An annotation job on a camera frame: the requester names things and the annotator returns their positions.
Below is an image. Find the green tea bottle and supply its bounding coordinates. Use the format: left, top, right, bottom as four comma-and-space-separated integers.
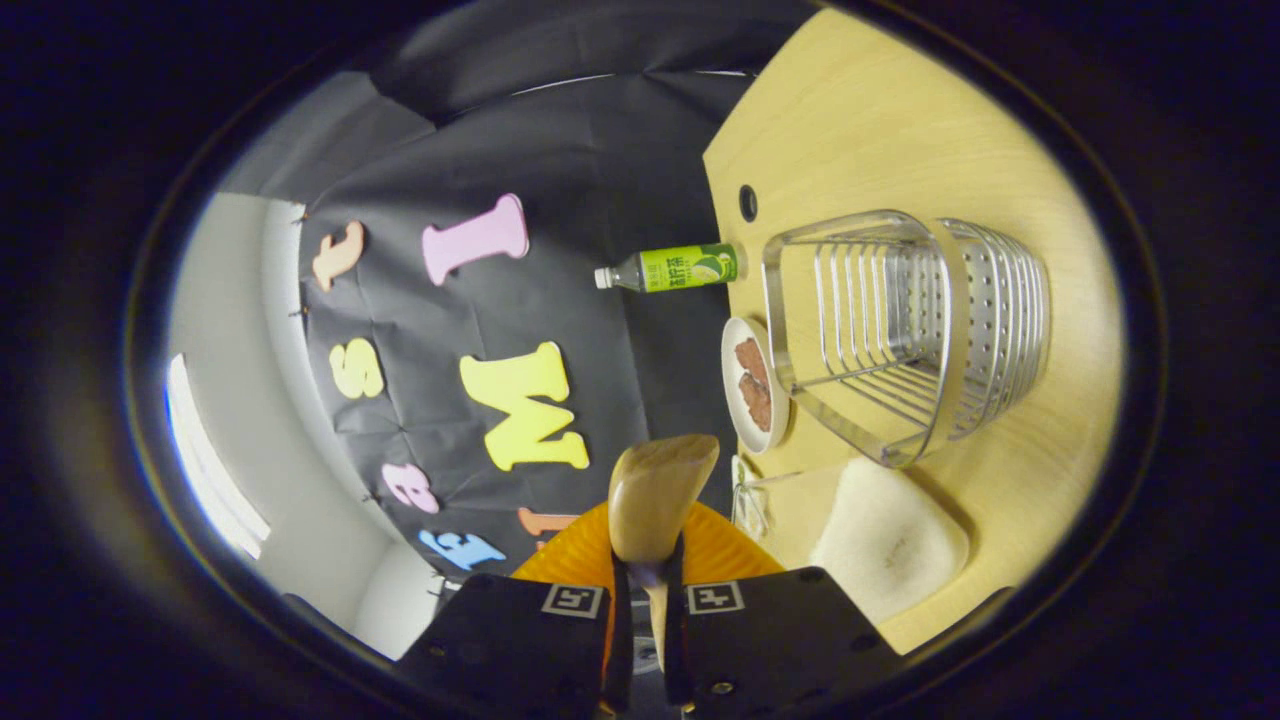
594, 243, 749, 293

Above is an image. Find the long ceiling light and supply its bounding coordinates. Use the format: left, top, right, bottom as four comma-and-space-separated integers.
165, 352, 271, 559

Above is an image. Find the clear metal chopstick holder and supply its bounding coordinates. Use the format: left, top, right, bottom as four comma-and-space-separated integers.
762, 209, 1051, 470

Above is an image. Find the white round plate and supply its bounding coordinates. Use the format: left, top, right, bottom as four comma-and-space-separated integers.
721, 316, 793, 456

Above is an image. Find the black backdrop cloth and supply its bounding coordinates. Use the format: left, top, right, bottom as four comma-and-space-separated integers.
225, 0, 831, 586

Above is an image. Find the wooden spoon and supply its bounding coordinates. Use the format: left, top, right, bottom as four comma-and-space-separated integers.
607, 434, 721, 671

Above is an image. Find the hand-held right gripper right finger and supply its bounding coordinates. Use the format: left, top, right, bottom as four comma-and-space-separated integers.
662, 503, 901, 720

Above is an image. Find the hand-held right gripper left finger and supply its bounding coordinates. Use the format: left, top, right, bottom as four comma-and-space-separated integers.
395, 500, 633, 720

